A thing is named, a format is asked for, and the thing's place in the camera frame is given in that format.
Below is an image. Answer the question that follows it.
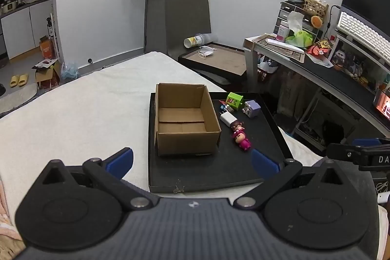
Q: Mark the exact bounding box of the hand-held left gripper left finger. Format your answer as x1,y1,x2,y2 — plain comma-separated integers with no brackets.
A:
33,148,159,212

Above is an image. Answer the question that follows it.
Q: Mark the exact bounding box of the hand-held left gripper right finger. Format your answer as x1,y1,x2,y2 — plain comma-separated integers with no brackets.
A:
233,149,358,212

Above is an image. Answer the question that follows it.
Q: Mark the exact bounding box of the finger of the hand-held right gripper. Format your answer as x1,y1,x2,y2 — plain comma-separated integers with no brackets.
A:
327,138,390,162

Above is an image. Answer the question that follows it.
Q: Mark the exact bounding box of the magenta pig toy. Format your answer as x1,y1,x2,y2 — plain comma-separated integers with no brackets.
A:
233,130,252,153

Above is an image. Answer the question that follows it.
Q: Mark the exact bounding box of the purple cube toy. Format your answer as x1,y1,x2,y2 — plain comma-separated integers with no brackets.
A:
242,100,261,118

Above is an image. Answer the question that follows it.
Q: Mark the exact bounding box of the white charger plug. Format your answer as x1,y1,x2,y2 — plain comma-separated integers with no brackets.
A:
220,113,239,128

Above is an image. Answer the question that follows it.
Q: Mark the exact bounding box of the green toy block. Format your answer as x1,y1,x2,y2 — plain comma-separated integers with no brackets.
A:
226,92,245,110

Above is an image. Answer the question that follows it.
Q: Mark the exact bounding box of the black tray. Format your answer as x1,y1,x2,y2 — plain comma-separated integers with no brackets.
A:
148,91,294,194

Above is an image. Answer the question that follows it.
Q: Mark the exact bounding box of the lit phone screen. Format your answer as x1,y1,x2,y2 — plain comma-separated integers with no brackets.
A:
373,89,390,121

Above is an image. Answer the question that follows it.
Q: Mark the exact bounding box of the white bed mattress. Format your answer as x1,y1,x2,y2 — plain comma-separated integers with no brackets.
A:
0,51,324,248

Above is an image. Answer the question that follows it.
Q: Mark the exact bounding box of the small red blue toy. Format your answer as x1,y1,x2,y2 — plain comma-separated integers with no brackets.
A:
219,99,235,114

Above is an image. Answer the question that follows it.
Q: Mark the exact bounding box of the grey desk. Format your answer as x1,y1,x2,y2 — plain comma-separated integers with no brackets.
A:
244,34,390,154

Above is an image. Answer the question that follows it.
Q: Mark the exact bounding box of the red basket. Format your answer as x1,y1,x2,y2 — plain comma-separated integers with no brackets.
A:
257,56,280,83

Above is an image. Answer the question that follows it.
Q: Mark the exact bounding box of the small desk figurine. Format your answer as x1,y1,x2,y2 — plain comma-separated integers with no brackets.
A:
332,50,345,70

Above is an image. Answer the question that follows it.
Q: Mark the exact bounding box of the blue plastic bag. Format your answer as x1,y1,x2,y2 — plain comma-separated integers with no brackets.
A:
61,62,80,80

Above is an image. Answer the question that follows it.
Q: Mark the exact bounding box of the red snack packet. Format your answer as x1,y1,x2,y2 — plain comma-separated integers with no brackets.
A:
306,40,333,58

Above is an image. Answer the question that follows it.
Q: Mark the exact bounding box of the brown side table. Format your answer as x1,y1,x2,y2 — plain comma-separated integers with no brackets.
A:
178,42,248,86

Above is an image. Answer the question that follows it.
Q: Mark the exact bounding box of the floor cardboard box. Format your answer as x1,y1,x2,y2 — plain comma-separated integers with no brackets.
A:
32,58,62,90

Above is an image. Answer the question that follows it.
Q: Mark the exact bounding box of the green plastic bag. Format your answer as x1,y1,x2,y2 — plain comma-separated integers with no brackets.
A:
285,30,314,48

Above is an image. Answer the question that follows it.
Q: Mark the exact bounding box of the long white case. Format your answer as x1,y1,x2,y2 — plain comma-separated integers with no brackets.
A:
265,38,306,55

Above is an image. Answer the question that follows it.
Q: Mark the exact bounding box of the white keyboard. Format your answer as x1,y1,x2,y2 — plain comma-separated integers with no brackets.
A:
336,12,390,57

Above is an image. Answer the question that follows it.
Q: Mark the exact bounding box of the pale floor rug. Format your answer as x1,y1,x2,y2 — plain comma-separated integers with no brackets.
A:
0,82,38,115

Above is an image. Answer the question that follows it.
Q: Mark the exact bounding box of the white face mask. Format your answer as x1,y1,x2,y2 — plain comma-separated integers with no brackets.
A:
198,46,219,58

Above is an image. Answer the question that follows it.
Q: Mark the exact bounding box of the pink blanket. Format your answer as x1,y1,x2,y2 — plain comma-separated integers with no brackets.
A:
0,178,25,260

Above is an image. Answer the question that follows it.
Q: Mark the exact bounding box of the white bottle pink label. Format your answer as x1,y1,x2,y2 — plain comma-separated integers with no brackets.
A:
277,21,290,43

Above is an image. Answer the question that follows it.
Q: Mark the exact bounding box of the orange carton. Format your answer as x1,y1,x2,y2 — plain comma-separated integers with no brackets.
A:
39,35,56,59

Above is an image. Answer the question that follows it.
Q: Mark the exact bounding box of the white tissue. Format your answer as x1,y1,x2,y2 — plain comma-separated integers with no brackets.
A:
286,11,305,35

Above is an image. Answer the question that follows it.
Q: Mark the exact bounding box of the stack of plastic cups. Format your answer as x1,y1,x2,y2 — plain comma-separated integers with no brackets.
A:
184,33,219,49

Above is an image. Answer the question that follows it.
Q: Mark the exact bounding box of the wicker basket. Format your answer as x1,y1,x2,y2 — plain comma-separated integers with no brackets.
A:
304,0,330,17

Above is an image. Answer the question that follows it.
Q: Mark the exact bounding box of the grey drawer organizer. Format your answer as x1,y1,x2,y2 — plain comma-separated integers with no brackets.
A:
274,1,324,36

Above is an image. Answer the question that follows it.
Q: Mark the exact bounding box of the grey chair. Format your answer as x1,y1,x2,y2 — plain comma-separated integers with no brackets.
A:
165,0,212,58

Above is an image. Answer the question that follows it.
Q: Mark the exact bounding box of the white kitchen cabinet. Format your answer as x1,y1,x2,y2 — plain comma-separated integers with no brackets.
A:
0,0,56,60

